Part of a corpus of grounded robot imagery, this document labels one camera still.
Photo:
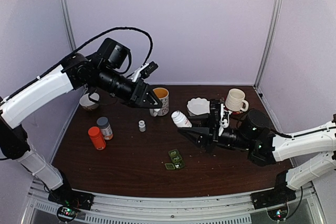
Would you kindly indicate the green weekly pill organizer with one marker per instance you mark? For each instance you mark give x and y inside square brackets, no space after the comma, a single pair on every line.
[177,162]

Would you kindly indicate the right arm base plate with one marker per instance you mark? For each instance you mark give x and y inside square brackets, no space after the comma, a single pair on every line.
[269,198]

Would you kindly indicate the shorter small white bottle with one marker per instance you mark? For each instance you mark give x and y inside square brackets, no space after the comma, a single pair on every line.
[142,126]

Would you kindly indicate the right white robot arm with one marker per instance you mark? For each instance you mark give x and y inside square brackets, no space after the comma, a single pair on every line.
[264,145]

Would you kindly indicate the cream ribbed mug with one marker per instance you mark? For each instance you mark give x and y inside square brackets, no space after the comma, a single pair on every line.
[235,101]

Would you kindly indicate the left aluminium frame post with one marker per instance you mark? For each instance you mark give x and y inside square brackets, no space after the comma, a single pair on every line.
[67,23]

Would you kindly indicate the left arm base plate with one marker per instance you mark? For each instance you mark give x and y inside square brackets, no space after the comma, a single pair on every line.
[73,199]

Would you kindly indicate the small white bowl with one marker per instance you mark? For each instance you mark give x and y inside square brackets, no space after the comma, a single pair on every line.
[87,104]

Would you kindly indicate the grey lid pill bottle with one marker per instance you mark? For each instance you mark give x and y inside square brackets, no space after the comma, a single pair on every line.
[105,128]

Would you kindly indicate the orange pill bottle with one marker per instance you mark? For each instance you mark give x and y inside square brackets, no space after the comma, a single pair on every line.
[97,138]

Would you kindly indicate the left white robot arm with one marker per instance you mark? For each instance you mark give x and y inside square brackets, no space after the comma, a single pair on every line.
[98,70]

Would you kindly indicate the aluminium frame post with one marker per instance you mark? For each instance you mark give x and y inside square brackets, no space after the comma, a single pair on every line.
[67,23]
[269,41]

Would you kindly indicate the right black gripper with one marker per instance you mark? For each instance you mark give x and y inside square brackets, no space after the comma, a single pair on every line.
[205,139]

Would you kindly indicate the right aluminium frame post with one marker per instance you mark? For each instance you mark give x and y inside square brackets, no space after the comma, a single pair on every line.
[269,41]

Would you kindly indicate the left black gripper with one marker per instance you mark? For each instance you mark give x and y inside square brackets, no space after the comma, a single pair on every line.
[140,92]

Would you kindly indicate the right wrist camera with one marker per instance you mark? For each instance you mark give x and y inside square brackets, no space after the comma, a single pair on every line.
[218,117]

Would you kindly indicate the aluminium front rail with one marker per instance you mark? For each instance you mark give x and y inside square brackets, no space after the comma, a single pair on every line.
[234,208]

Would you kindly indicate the white scalloped dish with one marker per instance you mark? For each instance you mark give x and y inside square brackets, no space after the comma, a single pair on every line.
[197,106]

